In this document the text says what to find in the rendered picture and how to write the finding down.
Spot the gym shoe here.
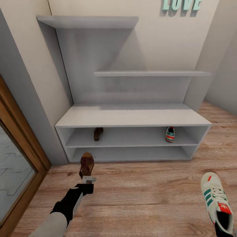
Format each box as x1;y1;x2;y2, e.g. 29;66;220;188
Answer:
200;172;234;235
166;126;175;142

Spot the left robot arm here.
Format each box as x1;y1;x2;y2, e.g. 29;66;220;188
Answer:
28;176;96;237

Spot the sandal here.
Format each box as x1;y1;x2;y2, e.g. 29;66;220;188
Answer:
79;152;94;184
94;127;103;141

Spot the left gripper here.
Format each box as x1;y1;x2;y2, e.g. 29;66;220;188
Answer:
76;183;94;195

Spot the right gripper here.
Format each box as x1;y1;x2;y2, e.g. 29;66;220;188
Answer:
215;223;234;237

